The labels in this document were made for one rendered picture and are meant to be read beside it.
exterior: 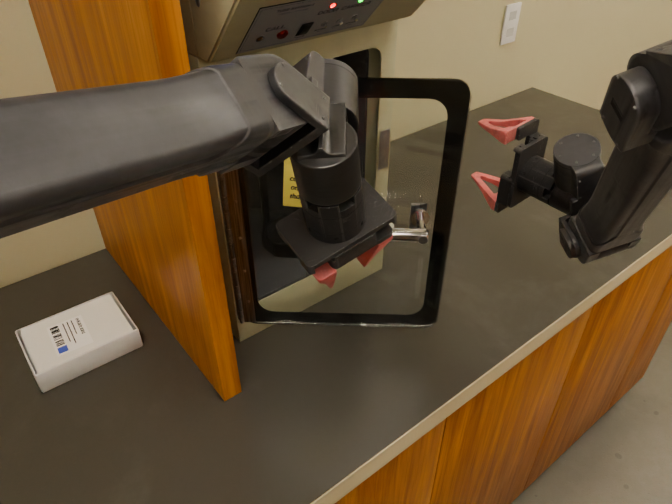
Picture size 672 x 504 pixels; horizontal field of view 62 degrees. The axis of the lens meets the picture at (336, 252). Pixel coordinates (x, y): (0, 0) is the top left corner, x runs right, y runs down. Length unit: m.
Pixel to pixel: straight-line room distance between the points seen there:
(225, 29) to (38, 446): 0.61
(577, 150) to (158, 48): 0.51
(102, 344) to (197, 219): 0.36
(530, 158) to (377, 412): 0.43
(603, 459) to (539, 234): 1.04
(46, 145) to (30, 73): 0.82
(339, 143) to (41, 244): 0.86
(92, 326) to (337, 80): 0.64
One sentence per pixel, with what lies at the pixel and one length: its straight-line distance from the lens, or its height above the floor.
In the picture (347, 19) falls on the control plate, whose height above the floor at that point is 1.43.
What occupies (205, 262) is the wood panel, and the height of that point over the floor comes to 1.20.
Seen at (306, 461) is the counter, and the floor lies 0.94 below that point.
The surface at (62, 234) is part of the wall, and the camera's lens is 1.22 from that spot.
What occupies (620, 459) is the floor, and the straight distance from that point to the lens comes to 2.13.
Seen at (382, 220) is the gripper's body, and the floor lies 1.33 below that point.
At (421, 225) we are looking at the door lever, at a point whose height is 1.21.
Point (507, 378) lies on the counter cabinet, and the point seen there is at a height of 0.81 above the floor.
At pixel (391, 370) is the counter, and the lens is 0.90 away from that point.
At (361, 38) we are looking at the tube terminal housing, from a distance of 0.84.
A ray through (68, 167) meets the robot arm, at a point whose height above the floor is 1.50.
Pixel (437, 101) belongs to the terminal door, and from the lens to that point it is 0.69.
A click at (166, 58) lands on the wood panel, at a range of 0.58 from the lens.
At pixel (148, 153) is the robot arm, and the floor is 1.48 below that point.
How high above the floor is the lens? 1.62
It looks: 37 degrees down
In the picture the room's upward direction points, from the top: straight up
